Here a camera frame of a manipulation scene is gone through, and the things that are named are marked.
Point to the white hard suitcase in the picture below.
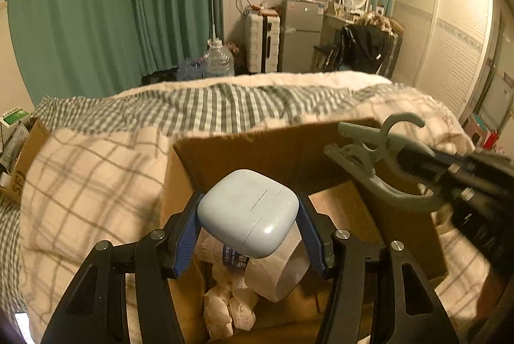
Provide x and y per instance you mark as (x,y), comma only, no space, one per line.
(261,43)

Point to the wide green curtain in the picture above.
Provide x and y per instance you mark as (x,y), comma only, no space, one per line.
(112,6)

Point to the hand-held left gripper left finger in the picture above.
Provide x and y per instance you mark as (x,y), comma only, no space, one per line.
(182,247)

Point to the light blue earbud case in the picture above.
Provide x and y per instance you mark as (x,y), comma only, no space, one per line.
(249,209)

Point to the grey-green plastic clothes clip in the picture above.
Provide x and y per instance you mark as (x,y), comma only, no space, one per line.
(379,151)

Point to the white dressing table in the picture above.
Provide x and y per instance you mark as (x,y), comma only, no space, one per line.
(335,25)

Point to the thin white pole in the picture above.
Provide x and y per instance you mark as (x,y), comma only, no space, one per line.
(213,2)

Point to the clear tape roll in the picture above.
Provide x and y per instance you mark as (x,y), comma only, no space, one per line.
(289,267)

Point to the small cardboard box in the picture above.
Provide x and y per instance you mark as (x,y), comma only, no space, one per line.
(28,151)

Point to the large clear water jug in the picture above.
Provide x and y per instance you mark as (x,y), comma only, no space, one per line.
(218,61)

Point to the black bag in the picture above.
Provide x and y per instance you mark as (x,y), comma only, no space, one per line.
(160,75)

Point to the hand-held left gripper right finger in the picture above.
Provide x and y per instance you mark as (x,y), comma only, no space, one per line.
(312,245)

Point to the red container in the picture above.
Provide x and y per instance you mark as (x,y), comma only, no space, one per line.
(490,140)

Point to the black clothing pile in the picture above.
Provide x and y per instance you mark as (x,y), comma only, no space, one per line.
(361,47)

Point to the silver small fridge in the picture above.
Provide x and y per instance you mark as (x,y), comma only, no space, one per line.
(301,35)

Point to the white sliding wardrobe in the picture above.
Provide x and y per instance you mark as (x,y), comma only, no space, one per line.
(445,35)

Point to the green and white packet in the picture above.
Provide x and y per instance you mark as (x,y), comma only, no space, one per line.
(15,117)

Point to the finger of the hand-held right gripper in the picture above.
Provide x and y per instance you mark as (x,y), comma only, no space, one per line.
(461,193)
(421,161)

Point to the grey gingham bed sheet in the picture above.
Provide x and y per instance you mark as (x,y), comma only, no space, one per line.
(180,107)

